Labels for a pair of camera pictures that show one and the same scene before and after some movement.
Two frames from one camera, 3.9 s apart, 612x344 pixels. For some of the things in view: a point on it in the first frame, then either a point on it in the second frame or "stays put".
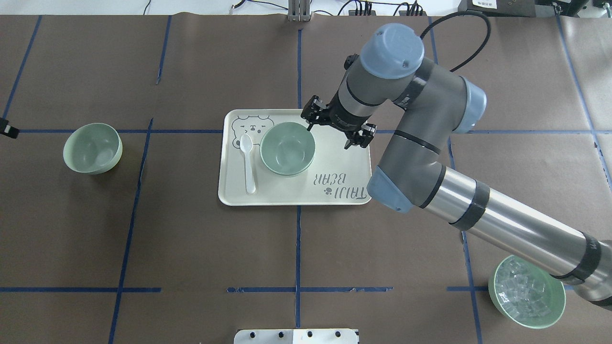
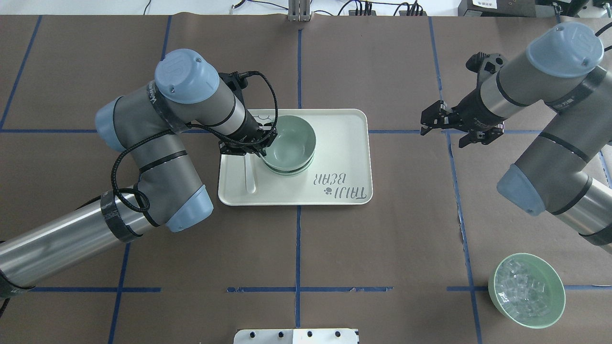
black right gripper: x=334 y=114 → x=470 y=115
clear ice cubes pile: x=521 y=291 stays put
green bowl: x=93 y=148 → x=294 y=145
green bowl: x=288 y=148 stays put
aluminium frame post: x=299 y=11 stays put
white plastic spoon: x=246 y=142 stays put
